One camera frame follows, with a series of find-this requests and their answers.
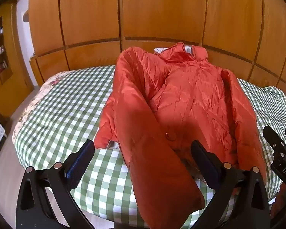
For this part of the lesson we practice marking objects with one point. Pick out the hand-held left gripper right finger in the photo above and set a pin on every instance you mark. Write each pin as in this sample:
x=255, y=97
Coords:
x=205, y=167

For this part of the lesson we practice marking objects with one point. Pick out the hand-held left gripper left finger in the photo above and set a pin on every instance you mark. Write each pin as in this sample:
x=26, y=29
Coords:
x=79, y=164

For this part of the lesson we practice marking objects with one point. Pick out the orange puffer jacket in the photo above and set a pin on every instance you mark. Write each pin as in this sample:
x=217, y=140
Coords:
x=181, y=95

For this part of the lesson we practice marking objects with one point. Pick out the green checked blanket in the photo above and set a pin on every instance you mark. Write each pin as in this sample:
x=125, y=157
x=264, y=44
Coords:
x=62, y=114

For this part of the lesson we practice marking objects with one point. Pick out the wooden shelf cabinet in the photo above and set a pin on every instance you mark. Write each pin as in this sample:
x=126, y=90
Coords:
x=14, y=81

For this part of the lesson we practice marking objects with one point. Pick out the white pillow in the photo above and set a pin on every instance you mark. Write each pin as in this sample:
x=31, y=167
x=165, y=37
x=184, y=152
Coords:
x=157, y=50

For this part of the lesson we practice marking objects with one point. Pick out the wooden wardrobe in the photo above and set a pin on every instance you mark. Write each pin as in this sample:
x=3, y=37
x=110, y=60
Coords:
x=157, y=9

